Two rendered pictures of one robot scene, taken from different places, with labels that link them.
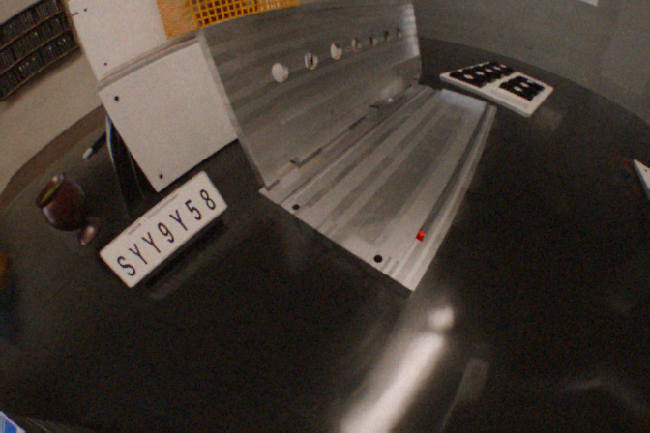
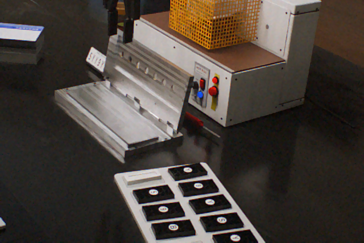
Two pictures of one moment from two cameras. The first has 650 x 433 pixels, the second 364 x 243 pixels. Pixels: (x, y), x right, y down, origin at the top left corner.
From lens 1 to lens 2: 226 cm
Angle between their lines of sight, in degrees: 76
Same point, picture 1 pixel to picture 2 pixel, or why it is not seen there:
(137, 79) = (142, 25)
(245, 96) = (110, 50)
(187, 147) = not seen: hidden behind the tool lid
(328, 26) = (139, 53)
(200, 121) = not seen: hidden behind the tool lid
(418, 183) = (87, 102)
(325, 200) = (94, 88)
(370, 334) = (50, 90)
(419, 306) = (50, 97)
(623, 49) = not seen: outside the picture
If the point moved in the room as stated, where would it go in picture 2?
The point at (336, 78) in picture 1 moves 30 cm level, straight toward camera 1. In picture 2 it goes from (133, 73) to (47, 58)
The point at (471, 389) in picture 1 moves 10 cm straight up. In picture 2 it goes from (23, 97) to (22, 69)
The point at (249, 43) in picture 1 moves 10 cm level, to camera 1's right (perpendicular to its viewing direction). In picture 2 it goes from (116, 38) to (109, 49)
